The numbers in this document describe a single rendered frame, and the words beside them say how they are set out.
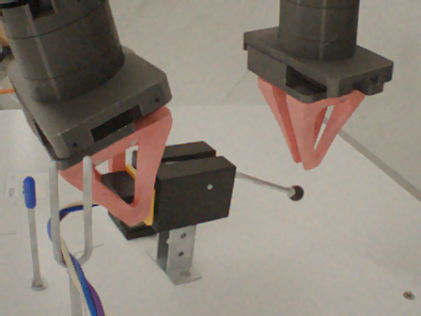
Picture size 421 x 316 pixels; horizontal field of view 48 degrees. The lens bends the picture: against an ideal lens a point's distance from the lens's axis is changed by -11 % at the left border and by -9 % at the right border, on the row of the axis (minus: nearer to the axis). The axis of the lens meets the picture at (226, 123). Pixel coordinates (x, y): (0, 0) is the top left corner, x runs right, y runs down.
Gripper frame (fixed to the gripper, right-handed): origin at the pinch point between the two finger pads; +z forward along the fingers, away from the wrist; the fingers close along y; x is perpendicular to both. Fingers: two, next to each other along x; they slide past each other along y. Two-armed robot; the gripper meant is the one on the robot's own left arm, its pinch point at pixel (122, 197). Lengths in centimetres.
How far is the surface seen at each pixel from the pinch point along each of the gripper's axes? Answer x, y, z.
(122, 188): 0.1, 0.5, -1.0
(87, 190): -2.9, 7.2, -7.2
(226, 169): 6.6, 2.0, 0.6
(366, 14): 156, -118, 76
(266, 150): 20.0, -13.6, 15.6
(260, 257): 7.8, 2.0, 10.7
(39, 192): -4.4, -13.3, 5.7
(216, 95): 101, -174, 116
